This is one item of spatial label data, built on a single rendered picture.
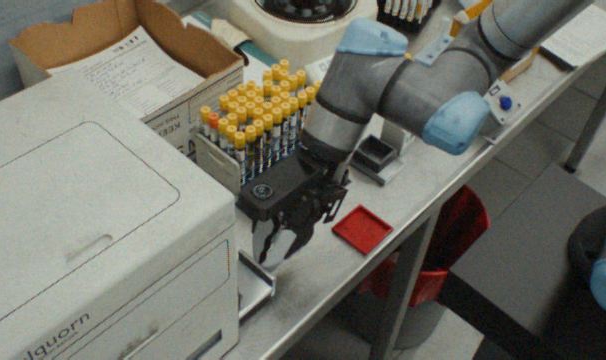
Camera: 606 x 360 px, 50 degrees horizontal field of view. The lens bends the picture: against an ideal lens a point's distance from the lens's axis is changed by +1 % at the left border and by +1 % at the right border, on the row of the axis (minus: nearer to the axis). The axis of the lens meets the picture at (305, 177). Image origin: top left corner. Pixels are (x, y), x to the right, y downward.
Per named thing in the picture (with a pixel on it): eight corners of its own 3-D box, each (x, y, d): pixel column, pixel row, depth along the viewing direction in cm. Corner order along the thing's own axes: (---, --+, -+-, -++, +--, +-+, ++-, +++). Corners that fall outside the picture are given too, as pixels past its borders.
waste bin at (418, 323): (397, 396, 173) (432, 308, 140) (298, 310, 189) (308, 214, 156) (474, 308, 193) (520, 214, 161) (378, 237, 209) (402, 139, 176)
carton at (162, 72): (131, 202, 100) (117, 130, 88) (27, 110, 112) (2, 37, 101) (248, 127, 113) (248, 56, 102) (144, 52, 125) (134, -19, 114)
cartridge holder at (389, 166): (384, 186, 105) (387, 171, 103) (341, 158, 109) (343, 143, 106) (403, 169, 108) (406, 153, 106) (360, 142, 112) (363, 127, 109)
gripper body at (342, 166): (332, 226, 89) (370, 152, 84) (297, 238, 82) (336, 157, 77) (292, 196, 92) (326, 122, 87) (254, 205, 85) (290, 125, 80)
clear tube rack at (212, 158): (238, 197, 102) (237, 166, 96) (196, 164, 106) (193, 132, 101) (324, 135, 112) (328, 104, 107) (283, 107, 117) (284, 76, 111)
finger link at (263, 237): (279, 266, 92) (305, 213, 89) (254, 275, 87) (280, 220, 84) (264, 253, 94) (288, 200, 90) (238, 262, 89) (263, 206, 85)
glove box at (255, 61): (247, 125, 113) (247, 82, 106) (159, 62, 123) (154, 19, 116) (295, 94, 119) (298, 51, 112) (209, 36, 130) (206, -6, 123)
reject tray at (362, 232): (365, 256, 96) (366, 253, 95) (331, 230, 98) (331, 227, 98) (393, 231, 99) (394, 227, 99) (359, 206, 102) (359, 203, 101)
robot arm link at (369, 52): (405, 44, 71) (341, 10, 74) (362, 130, 75) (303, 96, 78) (424, 43, 78) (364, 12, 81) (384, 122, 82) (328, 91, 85)
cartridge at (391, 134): (399, 156, 110) (406, 127, 105) (378, 142, 112) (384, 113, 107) (413, 145, 112) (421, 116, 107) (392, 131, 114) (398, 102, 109)
